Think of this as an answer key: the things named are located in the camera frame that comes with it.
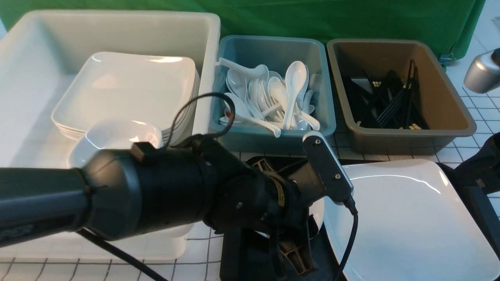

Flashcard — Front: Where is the teal plastic bin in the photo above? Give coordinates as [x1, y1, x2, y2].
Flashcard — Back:
[217, 35, 336, 155]

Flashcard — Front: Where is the stack of small white bowls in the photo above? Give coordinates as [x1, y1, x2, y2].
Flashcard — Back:
[67, 119, 164, 168]

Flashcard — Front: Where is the stack of white square plates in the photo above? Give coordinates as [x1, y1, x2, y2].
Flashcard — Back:
[51, 52, 200, 144]

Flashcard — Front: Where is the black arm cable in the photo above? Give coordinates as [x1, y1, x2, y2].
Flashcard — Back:
[76, 92, 359, 281]

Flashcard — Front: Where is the white ceramic soup spoon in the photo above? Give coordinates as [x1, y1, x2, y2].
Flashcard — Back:
[283, 61, 307, 130]

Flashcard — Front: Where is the large white rice plate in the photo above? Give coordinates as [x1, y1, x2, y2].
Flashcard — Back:
[339, 159, 499, 281]

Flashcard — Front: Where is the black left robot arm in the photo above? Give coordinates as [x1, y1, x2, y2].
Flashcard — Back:
[0, 135, 320, 281]

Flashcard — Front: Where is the pile of black chopsticks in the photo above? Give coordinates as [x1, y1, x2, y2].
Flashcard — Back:
[342, 59, 430, 130]

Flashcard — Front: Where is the small white bowl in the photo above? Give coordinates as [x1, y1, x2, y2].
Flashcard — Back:
[251, 194, 325, 239]

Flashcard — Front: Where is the pile of white spoons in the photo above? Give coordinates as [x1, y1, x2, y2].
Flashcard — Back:
[217, 58, 320, 138]

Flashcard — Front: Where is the black serving tray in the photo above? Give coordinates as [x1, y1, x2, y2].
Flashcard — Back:
[219, 155, 500, 281]

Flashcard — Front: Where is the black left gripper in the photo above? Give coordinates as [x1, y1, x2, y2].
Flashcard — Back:
[213, 158, 323, 281]

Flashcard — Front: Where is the metal binder clip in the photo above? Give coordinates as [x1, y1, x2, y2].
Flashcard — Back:
[439, 53, 457, 68]

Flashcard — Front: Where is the brown plastic bin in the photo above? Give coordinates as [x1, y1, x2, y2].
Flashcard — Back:
[327, 39, 477, 155]

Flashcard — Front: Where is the green backdrop cloth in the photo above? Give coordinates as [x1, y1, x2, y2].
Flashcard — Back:
[1, 0, 485, 59]

